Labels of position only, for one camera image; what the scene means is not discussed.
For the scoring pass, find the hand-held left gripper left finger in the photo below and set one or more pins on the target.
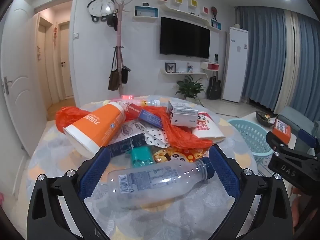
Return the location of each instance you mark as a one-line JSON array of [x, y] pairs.
[[95, 171]]

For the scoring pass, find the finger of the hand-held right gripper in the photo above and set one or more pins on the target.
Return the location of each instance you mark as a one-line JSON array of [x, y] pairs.
[[277, 143], [307, 137]]

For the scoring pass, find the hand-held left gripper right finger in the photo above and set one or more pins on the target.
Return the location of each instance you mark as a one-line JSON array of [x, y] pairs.
[[225, 172]]

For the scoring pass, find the light blue plastic basket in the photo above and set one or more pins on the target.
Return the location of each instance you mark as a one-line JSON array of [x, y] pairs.
[[247, 135]]

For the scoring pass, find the teal packet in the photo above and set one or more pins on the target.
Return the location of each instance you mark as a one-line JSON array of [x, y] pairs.
[[142, 156]]

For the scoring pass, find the orange plastic bag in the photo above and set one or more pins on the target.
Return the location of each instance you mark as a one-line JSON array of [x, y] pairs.
[[180, 135]]

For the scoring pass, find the clear plastic bottle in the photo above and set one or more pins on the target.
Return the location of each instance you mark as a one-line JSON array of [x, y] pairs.
[[160, 181]]

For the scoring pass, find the orange white box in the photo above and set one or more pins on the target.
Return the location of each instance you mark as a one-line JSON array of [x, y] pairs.
[[281, 130]]

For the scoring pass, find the grey blue sofa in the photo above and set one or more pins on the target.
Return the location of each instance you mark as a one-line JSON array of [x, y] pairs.
[[297, 120]]

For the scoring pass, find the blue patterned rug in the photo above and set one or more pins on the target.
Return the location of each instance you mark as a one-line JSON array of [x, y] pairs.
[[263, 166]]

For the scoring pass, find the dark snack tray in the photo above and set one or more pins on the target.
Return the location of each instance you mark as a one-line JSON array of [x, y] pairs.
[[265, 117]]

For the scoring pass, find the floral patterned tablecloth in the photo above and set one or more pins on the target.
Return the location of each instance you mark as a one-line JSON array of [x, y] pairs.
[[62, 160]]

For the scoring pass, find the dark blue box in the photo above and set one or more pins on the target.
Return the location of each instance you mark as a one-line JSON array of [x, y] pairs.
[[125, 143]]

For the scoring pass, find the orange white paper canister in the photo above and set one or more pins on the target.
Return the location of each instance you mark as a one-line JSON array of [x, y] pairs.
[[100, 125]]

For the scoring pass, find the white panda paper bag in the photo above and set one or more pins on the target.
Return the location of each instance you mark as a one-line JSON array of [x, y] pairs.
[[207, 127]]

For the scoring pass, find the panda print wrapper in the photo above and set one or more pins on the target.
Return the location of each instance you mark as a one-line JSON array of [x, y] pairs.
[[175, 156]]

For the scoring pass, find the white printed wrapper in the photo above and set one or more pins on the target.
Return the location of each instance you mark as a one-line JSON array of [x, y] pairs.
[[131, 128]]

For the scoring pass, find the grey white carton box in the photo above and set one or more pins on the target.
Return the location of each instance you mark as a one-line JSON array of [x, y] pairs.
[[183, 116]]

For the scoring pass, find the white heart-print packet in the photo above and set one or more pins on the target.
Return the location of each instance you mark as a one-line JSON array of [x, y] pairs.
[[156, 136]]

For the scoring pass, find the blue red box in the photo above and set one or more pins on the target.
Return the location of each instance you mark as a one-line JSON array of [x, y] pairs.
[[150, 118]]

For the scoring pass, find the small red object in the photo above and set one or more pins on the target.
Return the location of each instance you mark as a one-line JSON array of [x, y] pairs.
[[127, 96]]

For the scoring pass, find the blue grey curtains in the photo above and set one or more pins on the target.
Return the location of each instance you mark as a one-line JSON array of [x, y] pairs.
[[270, 60]]

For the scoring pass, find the black guitar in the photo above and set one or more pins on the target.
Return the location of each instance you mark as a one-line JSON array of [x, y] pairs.
[[213, 88]]

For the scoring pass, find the small clear yellow-label bottle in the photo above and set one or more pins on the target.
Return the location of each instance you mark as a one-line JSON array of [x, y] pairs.
[[150, 102]]

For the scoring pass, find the white refrigerator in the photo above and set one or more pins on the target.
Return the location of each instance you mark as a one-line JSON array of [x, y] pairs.
[[235, 65]]

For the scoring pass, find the green potted plant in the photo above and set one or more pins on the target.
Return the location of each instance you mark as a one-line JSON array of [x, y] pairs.
[[190, 87]]

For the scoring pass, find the brown handbag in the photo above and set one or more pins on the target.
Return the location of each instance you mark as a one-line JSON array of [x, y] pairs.
[[114, 80]]

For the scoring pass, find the black handbag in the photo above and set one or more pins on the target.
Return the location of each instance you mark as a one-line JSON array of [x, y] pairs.
[[125, 76]]

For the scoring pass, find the red white drawer box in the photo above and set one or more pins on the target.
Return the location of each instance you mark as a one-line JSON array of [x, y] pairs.
[[210, 66]]

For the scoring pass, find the beige hallway door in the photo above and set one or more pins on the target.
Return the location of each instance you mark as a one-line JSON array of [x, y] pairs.
[[66, 60]]

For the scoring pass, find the white room door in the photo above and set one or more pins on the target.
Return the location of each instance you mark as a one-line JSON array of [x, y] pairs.
[[20, 80]]

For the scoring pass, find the pink white coat rack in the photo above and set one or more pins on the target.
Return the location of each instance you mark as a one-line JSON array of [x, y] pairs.
[[119, 37]]

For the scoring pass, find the black hat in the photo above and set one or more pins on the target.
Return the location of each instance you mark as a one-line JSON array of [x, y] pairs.
[[112, 21]]

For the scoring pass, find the small red cube shelf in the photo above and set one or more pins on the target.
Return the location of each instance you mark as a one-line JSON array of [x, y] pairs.
[[206, 10]]

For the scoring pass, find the blue white box shelf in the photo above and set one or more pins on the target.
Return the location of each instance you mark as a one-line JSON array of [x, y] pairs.
[[146, 12]]

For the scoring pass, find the curved white wall shelf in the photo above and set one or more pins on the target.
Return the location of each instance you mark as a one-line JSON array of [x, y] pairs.
[[185, 73]]

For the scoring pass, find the butterfly picture frame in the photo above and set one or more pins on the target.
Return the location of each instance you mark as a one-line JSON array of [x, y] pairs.
[[170, 67]]

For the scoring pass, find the blue cube wall shelf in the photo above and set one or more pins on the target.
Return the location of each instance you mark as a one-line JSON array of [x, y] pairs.
[[215, 24]]

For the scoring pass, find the white light switch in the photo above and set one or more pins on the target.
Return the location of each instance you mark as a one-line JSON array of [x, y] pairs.
[[76, 35]]

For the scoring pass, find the black wall television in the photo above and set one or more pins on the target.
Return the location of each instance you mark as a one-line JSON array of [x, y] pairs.
[[185, 38]]

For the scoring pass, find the long white wall shelf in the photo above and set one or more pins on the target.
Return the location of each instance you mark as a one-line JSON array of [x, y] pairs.
[[185, 12]]

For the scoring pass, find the yellow cube wall shelf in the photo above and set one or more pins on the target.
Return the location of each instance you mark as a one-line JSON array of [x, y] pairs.
[[178, 0], [194, 3]]

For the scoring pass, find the panda wall clock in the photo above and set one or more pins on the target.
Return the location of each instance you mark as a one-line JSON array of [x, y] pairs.
[[101, 7]]

